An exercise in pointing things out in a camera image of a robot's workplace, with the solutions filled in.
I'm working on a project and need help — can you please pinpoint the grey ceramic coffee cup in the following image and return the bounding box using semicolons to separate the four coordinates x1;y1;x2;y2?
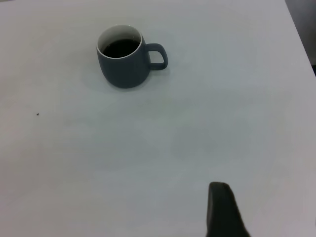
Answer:
96;24;169;89

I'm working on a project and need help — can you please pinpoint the dark coffee liquid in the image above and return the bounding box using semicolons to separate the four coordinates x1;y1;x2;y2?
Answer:
102;39;140;59

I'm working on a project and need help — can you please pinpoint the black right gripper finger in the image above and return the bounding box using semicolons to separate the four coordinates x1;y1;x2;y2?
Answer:
205;181;251;237

